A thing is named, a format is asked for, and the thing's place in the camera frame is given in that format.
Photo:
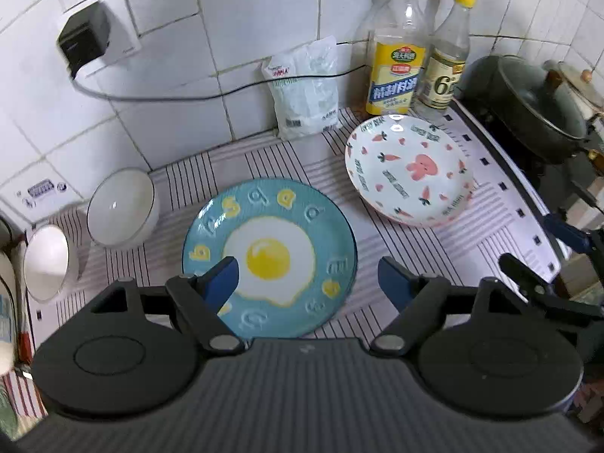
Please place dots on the white carrot-pattern plate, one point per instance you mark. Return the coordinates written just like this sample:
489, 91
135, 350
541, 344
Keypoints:
415, 170

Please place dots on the black gas stove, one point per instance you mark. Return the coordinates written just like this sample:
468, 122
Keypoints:
552, 184

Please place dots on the white plastic salt bag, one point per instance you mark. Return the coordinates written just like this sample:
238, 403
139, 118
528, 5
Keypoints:
306, 94

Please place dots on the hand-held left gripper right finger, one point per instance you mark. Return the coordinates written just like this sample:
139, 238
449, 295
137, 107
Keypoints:
394, 283

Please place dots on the blue fried egg plate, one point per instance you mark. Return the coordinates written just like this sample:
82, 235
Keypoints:
269, 226

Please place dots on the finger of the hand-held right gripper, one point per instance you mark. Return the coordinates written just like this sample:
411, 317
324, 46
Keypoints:
566, 236
521, 273

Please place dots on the white wall socket plate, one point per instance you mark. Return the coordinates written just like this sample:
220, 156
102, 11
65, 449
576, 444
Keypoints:
122, 33

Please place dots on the striped counter mat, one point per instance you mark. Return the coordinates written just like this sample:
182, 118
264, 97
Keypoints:
292, 160

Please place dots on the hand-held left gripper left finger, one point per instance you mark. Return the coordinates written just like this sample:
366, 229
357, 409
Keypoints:
222, 283

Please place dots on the white rice cooker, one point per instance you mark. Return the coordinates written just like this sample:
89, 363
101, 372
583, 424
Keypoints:
5, 321

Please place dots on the white bowl with dark rim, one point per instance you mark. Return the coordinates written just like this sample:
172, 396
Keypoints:
47, 262
122, 207

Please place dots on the yellow label oil bottle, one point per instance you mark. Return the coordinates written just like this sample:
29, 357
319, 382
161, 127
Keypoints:
394, 75

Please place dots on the black wok with glass lid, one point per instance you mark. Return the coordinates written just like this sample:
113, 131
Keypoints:
524, 99

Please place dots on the clear vinegar bottle yellow cap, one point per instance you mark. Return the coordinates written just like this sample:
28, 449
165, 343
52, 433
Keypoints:
441, 80

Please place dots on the red striped cloth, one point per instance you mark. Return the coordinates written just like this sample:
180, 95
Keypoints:
23, 396

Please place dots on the black power adapter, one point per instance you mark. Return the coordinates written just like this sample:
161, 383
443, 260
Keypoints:
82, 33

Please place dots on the white pot with lid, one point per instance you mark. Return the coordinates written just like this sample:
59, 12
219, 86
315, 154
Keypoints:
580, 89

